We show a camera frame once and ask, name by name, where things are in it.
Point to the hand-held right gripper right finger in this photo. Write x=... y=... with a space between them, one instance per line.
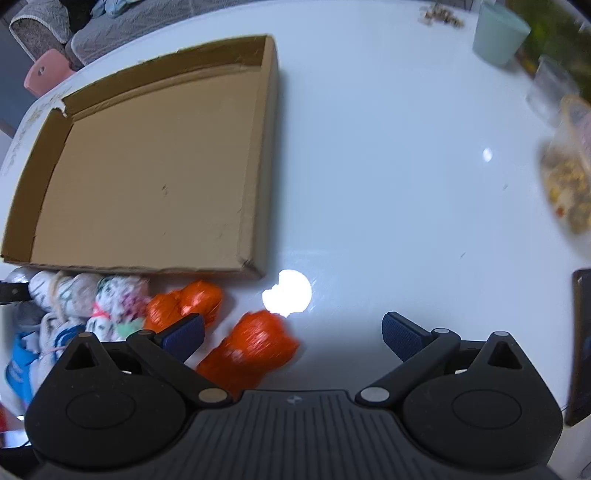
x=399 y=337

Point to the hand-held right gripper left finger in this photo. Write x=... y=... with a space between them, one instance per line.
x=184 y=334

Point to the pile of clothes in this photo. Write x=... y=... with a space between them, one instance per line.
x=111 y=7

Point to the pale green cup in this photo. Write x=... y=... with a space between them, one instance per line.
x=498 y=34

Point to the clear plastic wrap bundle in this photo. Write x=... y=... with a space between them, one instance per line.
x=18 y=276

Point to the blue white sock bundle pink band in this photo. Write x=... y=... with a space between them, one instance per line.
x=23 y=374

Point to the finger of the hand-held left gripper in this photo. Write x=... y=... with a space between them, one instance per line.
x=14 y=293

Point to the white green cloth bundle pink band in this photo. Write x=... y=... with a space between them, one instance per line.
x=108 y=295

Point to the clear bag of snacks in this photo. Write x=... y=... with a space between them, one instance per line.
x=570 y=180

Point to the grey quilted sofa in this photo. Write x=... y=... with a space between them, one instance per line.
x=115 y=32

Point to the shallow cardboard box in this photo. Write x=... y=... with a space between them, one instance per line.
x=152 y=184

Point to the pile of seed shells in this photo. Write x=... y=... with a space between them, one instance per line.
x=441 y=16

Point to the dark smartphone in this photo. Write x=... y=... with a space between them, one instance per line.
x=581 y=350

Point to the clear plastic cup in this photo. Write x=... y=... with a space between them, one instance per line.
x=551 y=90

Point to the pink plastic chair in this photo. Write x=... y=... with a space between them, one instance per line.
x=46 y=69

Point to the grey sock bundle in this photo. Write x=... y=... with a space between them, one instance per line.
x=28 y=314

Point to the white floral cloth bundle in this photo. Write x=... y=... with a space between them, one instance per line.
x=135 y=307

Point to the orange plastic bundle green tie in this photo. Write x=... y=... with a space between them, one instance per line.
x=254 y=346

